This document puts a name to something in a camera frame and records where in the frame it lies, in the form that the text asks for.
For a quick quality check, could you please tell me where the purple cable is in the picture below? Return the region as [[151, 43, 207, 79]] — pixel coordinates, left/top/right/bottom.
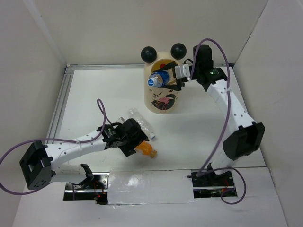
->
[[189, 38, 247, 205], [0, 98, 119, 195]]

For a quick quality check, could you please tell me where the orange juice bottle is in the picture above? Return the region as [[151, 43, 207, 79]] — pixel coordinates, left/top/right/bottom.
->
[[134, 141, 157, 158]]

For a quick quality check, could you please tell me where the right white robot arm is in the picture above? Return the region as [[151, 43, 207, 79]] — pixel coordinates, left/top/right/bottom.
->
[[147, 44, 265, 185]]

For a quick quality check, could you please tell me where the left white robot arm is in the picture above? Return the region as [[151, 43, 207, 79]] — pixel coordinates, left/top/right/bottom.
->
[[19, 118, 149, 190]]

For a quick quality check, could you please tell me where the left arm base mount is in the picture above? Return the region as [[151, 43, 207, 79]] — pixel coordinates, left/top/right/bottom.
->
[[63, 172, 110, 205]]

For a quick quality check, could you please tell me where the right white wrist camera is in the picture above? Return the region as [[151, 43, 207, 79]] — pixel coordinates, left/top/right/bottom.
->
[[174, 64, 191, 79]]

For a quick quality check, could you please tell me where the silver foil tape sheet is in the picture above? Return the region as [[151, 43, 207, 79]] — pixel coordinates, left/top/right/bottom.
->
[[107, 170, 195, 205]]

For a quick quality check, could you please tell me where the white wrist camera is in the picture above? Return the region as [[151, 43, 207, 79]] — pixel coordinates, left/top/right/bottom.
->
[[174, 64, 191, 79], [116, 117, 125, 124]]

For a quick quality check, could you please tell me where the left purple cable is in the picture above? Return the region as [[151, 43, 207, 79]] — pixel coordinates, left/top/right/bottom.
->
[[0, 98, 119, 195]]

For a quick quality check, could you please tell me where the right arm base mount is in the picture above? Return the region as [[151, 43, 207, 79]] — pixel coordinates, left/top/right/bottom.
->
[[187, 171, 237, 198]]

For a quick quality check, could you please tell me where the clear unlabeled plastic bottle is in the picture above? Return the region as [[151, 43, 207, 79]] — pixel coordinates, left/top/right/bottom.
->
[[128, 108, 156, 140]]

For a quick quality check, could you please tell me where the blue label white cap bottle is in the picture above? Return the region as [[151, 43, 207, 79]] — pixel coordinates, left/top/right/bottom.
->
[[147, 70, 173, 88]]

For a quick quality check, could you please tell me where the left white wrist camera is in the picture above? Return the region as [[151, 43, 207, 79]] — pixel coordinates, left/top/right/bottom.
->
[[116, 117, 125, 124]]

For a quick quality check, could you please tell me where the cream bin with black ears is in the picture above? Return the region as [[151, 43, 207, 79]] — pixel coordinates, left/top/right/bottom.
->
[[141, 43, 187, 114]]

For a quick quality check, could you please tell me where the aluminium frame rail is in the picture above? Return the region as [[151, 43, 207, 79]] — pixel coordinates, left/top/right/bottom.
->
[[39, 63, 235, 171]]

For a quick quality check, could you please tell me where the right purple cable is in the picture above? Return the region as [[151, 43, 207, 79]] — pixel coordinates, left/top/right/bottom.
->
[[189, 38, 247, 205]]

